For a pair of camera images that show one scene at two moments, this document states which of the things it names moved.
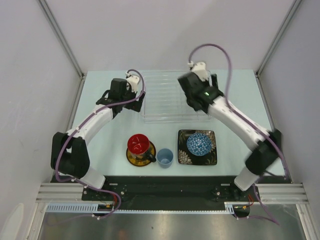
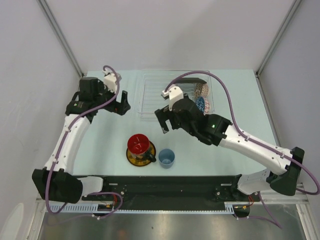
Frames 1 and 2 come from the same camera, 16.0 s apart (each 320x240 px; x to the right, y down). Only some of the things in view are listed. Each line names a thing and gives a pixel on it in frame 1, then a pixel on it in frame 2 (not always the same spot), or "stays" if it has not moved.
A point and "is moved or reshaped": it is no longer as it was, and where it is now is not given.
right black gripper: x=214 y=80 → x=164 y=114
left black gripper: x=135 y=105 → x=119 y=108
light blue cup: x=165 y=157 stays
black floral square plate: x=185 y=158 is moved or reshaped
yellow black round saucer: x=135 y=162 stays
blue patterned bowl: x=199 y=144 is moved or reshaped
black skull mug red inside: x=138 y=146 stays
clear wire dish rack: x=166 y=100 stays
